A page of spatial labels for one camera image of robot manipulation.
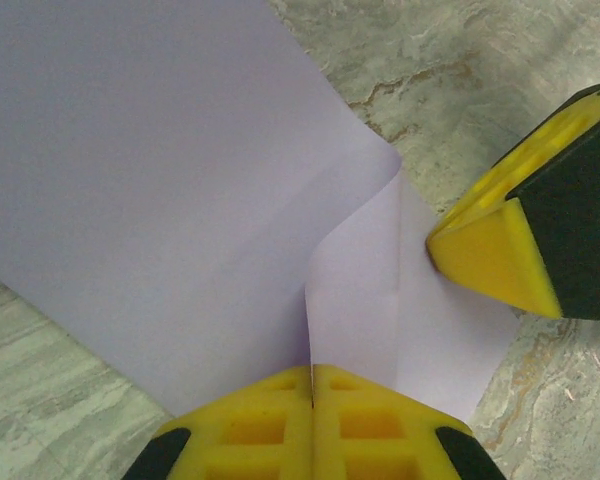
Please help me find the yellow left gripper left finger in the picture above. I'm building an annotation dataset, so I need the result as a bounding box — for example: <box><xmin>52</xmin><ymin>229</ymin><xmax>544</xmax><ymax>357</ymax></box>
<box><xmin>127</xmin><ymin>364</ymin><xmax>314</xmax><ymax>480</ymax></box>

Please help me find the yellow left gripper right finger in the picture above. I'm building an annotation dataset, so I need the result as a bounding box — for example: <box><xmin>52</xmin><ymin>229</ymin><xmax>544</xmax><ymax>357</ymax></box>
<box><xmin>313</xmin><ymin>363</ymin><xmax>504</xmax><ymax>480</ymax></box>

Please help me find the lilac paper sheet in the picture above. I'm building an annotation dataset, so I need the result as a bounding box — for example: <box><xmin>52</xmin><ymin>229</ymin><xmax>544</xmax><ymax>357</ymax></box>
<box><xmin>0</xmin><ymin>0</ymin><xmax>524</xmax><ymax>431</ymax></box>

